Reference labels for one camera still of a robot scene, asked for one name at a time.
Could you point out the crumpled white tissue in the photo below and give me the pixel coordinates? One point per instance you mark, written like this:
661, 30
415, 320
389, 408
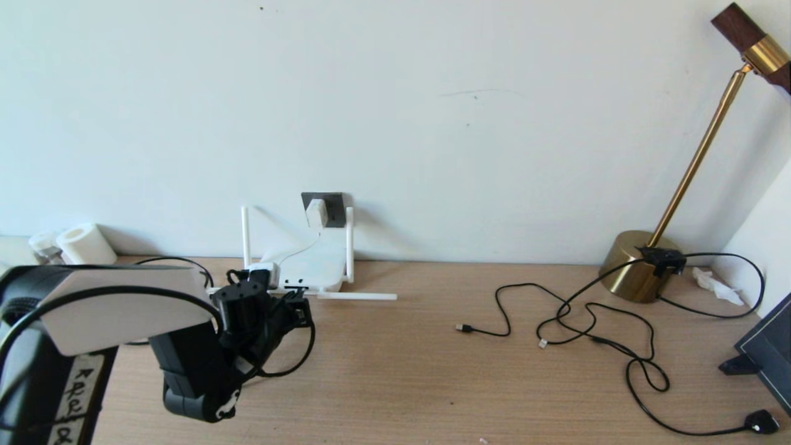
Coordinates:
717, 287

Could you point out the brass desk lamp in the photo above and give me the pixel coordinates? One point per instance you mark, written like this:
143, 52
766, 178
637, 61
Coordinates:
624, 266

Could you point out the white toilet paper roll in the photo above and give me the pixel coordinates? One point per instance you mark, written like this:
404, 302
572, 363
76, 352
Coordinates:
88, 246

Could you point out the white power adapter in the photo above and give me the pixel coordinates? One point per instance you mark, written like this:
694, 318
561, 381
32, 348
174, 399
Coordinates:
317, 213

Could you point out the white handwritten label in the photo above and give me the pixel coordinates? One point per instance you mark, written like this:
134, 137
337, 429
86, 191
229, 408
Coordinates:
77, 402

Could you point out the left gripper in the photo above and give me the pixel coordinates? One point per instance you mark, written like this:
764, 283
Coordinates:
283, 321

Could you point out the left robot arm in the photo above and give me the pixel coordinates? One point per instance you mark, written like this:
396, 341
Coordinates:
123, 309

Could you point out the clear plastic container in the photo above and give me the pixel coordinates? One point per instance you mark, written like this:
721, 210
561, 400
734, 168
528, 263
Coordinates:
43, 244

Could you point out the dark framed board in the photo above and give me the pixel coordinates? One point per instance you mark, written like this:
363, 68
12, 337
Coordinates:
772, 346

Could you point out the grey wall socket plate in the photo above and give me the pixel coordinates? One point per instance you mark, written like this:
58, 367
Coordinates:
335, 210

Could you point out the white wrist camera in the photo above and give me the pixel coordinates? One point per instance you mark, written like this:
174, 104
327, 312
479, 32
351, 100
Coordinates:
262, 274

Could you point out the white wifi router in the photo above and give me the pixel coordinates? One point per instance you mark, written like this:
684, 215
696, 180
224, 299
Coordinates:
315, 266

